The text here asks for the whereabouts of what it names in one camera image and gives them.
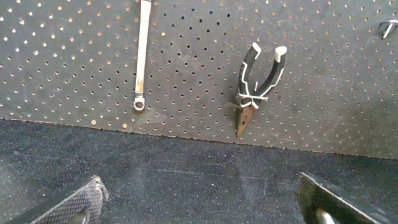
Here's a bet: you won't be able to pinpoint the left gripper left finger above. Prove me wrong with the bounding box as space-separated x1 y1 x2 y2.
5 175 109 224

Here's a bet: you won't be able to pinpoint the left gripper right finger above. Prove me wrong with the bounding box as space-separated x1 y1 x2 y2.
295 172 398 224

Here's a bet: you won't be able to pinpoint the black and white pliers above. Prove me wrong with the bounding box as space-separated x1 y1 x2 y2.
234 42 288 138

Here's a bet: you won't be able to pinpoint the wrench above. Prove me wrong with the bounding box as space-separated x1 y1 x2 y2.
132 0 152 112

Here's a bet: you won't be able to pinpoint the black pegboard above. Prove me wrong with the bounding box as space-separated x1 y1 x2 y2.
0 0 398 161

